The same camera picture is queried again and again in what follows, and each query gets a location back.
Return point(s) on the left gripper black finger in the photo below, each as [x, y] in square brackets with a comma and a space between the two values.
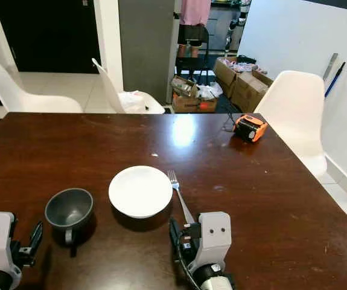
[37, 234]

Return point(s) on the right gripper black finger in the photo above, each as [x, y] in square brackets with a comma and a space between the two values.
[175, 237]

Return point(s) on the dark grey plastic cup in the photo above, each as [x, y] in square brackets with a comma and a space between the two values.
[69, 208]

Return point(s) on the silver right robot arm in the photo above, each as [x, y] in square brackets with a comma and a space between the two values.
[215, 279]

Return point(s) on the silver metal fork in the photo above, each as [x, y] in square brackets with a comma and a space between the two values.
[180, 196]

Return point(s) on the white round plate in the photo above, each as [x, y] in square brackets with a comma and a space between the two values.
[140, 191]

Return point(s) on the orange and black device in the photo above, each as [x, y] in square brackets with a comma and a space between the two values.
[250, 128]

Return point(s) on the cardboard box with red label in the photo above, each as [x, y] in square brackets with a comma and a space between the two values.
[194, 104]

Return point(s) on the white plastic chair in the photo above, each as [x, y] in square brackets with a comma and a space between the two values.
[25, 96]
[294, 106]
[110, 90]

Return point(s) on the crumpled white plastic bag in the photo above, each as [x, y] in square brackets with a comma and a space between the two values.
[208, 91]

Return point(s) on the large plain cardboard box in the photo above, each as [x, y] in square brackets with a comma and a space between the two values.
[248, 92]

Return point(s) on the open cardboard box with clothes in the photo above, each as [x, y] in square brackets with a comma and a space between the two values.
[224, 71]

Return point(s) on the black metal stand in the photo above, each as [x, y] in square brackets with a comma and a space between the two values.
[192, 63]

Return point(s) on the black door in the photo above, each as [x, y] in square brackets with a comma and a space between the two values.
[46, 36]

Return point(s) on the blue stick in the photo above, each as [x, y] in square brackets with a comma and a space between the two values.
[334, 80]

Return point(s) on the person in pink shirt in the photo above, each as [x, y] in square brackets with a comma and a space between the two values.
[194, 18]

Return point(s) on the grey metal bar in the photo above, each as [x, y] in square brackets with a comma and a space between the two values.
[329, 66]

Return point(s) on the standing humanoid robot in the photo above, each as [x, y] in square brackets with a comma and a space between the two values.
[236, 21]

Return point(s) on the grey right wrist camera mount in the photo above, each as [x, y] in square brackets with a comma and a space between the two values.
[215, 238]

